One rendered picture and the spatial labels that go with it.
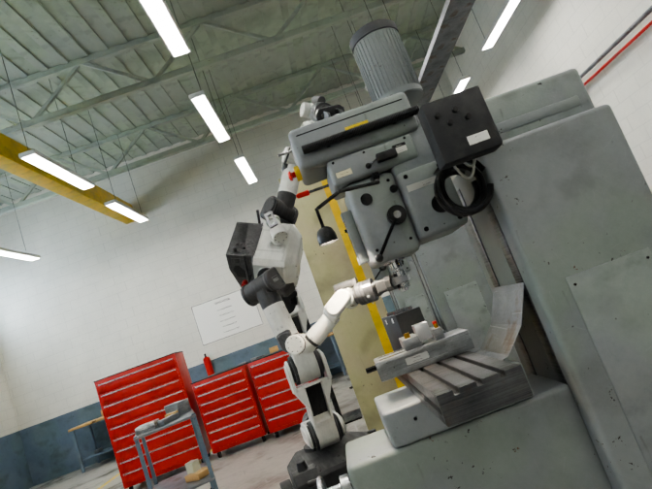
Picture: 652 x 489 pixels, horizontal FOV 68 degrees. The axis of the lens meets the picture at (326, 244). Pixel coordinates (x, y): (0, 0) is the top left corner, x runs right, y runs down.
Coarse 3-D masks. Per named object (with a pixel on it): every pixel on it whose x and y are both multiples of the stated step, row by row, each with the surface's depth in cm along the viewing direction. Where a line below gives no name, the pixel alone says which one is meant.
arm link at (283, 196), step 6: (282, 192) 227; (288, 192) 227; (282, 198) 226; (288, 198) 226; (294, 198) 229; (282, 204) 223; (288, 204) 226; (294, 204) 230; (282, 210) 223; (288, 210) 225; (294, 210) 228; (282, 216) 224; (288, 216) 226
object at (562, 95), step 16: (544, 80) 183; (560, 80) 182; (576, 80) 182; (496, 96) 182; (512, 96) 182; (528, 96) 182; (544, 96) 181; (560, 96) 181; (576, 96) 181; (496, 112) 181; (512, 112) 181; (528, 112) 181; (544, 112) 180; (560, 112) 180; (576, 112) 180; (512, 128) 180; (528, 128) 180; (416, 144) 179; (416, 160) 179; (432, 160) 178
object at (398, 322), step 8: (392, 312) 222; (400, 312) 212; (408, 312) 210; (416, 312) 211; (384, 320) 226; (392, 320) 214; (400, 320) 209; (408, 320) 209; (416, 320) 210; (424, 320) 211; (392, 328) 218; (400, 328) 208; (408, 328) 209; (392, 336) 222; (400, 336) 211; (392, 344) 226; (400, 344) 215
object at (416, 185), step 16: (400, 176) 177; (416, 176) 177; (432, 176) 177; (400, 192) 180; (416, 192) 176; (432, 192) 176; (448, 192) 176; (416, 208) 175; (432, 208) 175; (416, 224) 175; (432, 224) 174; (448, 224) 174; (464, 224) 176; (432, 240) 193
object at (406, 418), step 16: (384, 400) 180; (400, 400) 171; (416, 400) 162; (384, 416) 160; (400, 416) 160; (416, 416) 160; (432, 416) 160; (400, 432) 159; (416, 432) 159; (432, 432) 159
